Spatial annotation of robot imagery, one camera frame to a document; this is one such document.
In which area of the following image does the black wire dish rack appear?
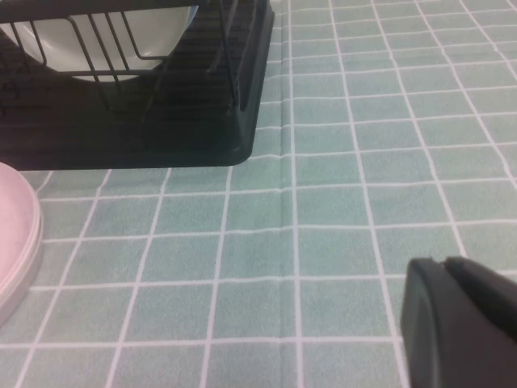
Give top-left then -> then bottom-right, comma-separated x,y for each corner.
0,0 -> 268,151

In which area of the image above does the white plate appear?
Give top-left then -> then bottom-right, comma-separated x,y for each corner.
0,3 -> 191,83

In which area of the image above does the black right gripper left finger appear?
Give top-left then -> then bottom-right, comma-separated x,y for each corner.
399,257 -> 517,388

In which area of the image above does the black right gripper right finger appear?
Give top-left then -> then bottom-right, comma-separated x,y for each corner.
442,255 -> 517,323

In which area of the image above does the light blue plate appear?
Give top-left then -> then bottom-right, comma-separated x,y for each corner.
183,2 -> 200,32

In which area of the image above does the black plastic drain tray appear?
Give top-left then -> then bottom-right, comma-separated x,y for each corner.
0,0 -> 276,171

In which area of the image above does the green checked tablecloth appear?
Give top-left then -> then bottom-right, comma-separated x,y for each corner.
0,0 -> 517,388

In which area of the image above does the pink plate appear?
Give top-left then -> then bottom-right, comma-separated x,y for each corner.
0,161 -> 41,286

